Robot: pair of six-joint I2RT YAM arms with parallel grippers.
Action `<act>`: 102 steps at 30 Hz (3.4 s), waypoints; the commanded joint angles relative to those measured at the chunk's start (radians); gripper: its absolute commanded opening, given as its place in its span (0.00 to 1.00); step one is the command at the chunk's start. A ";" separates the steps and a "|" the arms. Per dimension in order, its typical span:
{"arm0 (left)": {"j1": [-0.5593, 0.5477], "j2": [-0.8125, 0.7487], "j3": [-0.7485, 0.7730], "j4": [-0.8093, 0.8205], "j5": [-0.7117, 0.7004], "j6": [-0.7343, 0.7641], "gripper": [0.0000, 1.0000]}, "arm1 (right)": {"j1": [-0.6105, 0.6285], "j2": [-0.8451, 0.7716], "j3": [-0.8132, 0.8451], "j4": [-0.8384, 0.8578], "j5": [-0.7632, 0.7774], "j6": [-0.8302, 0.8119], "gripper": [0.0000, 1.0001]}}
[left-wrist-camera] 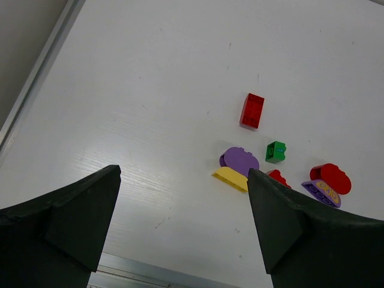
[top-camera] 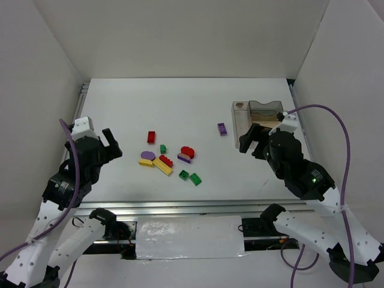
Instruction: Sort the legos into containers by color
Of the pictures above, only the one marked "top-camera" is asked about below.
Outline purple lego brick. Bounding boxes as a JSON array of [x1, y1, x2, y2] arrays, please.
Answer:
[[217, 123, 227, 136], [177, 153, 192, 164]]

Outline purple round lego piece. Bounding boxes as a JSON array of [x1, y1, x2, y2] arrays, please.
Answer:
[[140, 151, 156, 161]]

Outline red rectangular lego brick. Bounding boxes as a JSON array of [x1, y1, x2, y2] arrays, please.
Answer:
[[147, 131, 156, 144]]

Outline red studded lego brick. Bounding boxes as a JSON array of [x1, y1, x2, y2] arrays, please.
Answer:
[[159, 154, 173, 168]]

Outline long yellow lego plate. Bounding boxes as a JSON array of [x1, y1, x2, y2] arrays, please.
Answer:
[[152, 157, 173, 176]]

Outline red round flower lego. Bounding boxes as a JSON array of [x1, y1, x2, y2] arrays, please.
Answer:
[[181, 146, 195, 159]]

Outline light green lego brick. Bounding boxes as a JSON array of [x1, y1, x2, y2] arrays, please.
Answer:
[[189, 173, 202, 186]]

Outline green square lego brick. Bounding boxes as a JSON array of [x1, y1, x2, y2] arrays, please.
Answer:
[[179, 170, 189, 181]]

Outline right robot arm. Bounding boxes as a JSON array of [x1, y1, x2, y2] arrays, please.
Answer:
[[239, 124, 383, 284]]

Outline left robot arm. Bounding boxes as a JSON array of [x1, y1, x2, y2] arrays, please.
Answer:
[[1, 127, 130, 287]]

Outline clear divided container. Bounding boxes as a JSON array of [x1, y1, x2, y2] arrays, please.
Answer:
[[232, 100, 283, 149]]

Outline yellow curved lego piece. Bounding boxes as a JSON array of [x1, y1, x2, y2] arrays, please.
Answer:
[[139, 158, 154, 167]]

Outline white tape sheet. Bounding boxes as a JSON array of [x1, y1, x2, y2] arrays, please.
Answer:
[[136, 216, 246, 260]]

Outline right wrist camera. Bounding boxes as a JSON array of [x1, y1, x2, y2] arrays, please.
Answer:
[[269, 111, 299, 136]]

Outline aluminium rail frame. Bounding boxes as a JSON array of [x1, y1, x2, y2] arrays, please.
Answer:
[[77, 78, 309, 218]]

